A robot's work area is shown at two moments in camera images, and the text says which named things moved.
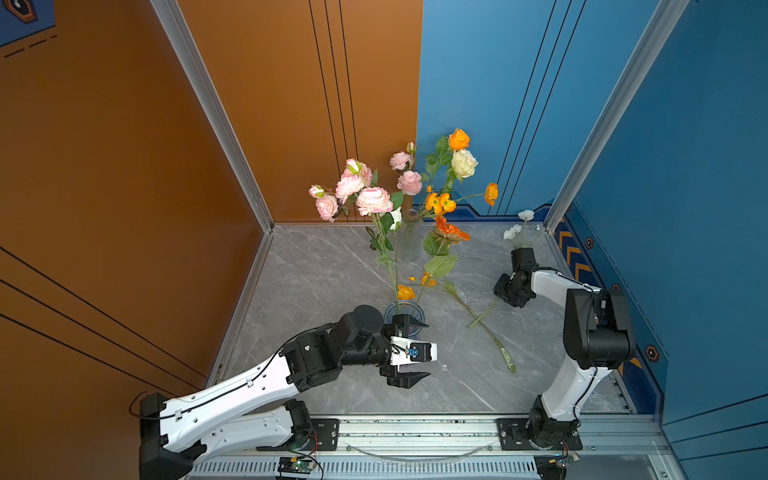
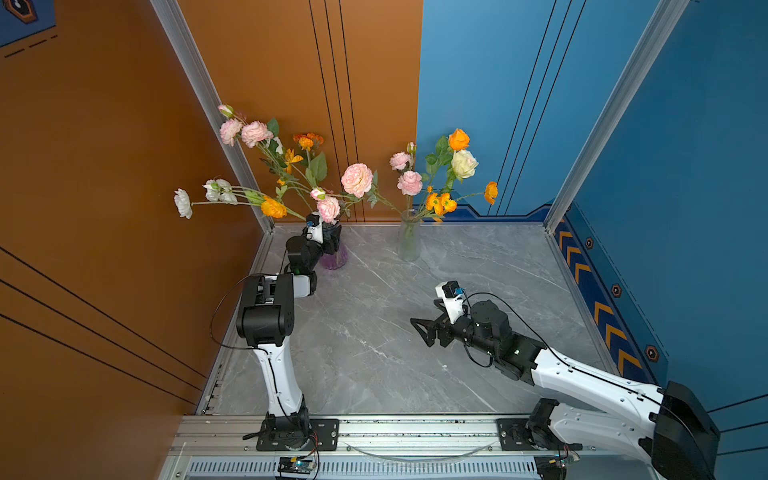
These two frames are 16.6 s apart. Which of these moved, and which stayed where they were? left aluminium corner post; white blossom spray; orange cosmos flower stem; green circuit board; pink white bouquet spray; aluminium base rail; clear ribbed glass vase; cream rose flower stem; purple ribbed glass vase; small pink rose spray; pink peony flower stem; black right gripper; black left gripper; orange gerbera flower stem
Moved: white blossom spray; pink white bouquet spray; purple ribbed glass vase; orange cosmos flower stem; black left gripper; black right gripper; orange gerbera flower stem
Stayed: cream rose flower stem; clear ribbed glass vase; aluminium base rail; green circuit board; pink peony flower stem; left aluminium corner post; small pink rose spray
